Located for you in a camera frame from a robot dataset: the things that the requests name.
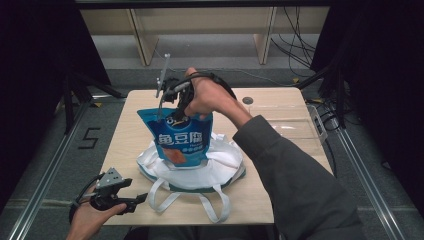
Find aluminium floor rail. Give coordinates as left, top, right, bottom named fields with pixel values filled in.
left=333, top=126, right=408, bottom=240
left=6, top=94, right=128, bottom=240

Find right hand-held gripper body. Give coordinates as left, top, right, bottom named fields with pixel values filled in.
left=155, top=53, right=195, bottom=113

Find bundle of black cables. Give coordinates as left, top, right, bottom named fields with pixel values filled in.
left=270, top=6, right=318, bottom=78

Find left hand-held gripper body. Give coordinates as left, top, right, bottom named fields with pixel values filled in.
left=89, top=167, right=133, bottom=211

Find person's right hand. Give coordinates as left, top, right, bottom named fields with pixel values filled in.
left=184, top=67, right=241, bottom=121

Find black cables beside table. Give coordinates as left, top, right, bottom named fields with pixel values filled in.
left=305, top=97, right=342, bottom=133

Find blue snack packet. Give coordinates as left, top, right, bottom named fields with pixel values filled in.
left=136, top=107, right=214, bottom=168

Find person's left hand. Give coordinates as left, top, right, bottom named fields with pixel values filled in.
left=71, top=202, right=128, bottom=237

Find light wooden desk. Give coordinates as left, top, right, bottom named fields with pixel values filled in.
left=79, top=6, right=331, bottom=67

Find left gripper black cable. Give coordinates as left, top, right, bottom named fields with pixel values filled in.
left=68, top=172, right=107, bottom=223

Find white tote bag coloured blobs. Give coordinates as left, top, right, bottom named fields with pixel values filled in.
left=135, top=132, right=247, bottom=224

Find dark curtain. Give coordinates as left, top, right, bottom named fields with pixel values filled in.
left=0, top=0, right=112, bottom=214
left=309, top=0, right=424, bottom=211

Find black metal stand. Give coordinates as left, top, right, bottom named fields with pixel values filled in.
left=295, top=64, right=348, bottom=130
left=62, top=68, right=127, bottom=135

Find clear plastic box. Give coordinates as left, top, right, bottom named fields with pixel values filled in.
left=248, top=104, right=328, bottom=149

